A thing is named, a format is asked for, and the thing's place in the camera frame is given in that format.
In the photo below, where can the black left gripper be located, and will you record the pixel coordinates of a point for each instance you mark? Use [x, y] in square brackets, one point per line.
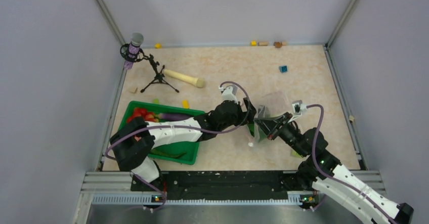
[243, 116]

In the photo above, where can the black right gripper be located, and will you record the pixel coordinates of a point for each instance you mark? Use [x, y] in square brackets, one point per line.
[269, 125]

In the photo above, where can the clear zip top bag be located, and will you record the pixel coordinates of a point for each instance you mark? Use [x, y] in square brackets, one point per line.
[277, 103]

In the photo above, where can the green bok choy vegetable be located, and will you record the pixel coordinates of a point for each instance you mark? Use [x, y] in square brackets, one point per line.
[254, 130]

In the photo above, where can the red lychee fruit bunch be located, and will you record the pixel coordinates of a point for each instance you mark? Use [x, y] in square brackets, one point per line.
[144, 113]

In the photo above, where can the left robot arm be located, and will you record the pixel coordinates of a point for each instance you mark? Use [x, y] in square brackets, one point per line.
[132, 144]

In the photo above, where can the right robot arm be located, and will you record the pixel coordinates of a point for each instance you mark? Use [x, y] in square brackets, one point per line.
[323, 172]

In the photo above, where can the light green block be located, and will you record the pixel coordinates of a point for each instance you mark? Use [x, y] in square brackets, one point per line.
[295, 154]

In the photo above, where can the blue toy brick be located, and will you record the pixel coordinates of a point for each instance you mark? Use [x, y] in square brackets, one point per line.
[283, 69]

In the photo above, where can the cream toy microphone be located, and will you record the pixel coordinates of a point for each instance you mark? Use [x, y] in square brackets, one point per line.
[195, 81]

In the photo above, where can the yellow block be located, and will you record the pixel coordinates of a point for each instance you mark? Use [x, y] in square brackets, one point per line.
[185, 104]

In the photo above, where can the brown wooden piece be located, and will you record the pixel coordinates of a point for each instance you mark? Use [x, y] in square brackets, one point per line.
[277, 44]

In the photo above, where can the green plastic tray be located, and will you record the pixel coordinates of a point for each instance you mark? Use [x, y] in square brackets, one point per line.
[179, 144]

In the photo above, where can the purple eggplant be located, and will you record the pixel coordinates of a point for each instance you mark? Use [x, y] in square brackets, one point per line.
[173, 116]

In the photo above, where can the black tripod stand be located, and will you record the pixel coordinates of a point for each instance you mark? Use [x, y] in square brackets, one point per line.
[159, 75]

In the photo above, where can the tan wooden block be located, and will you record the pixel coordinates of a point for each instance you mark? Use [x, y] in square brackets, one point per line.
[133, 90]

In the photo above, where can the purple studio microphone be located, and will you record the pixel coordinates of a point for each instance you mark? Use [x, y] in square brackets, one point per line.
[132, 52]

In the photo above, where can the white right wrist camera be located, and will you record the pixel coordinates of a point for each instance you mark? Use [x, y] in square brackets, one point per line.
[298, 107]

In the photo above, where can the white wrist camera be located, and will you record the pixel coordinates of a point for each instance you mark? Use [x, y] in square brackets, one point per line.
[229, 93]
[298, 107]

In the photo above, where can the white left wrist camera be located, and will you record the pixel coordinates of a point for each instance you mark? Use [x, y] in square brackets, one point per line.
[229, 93]

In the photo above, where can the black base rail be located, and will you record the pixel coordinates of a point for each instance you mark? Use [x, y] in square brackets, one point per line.
[230, 185]

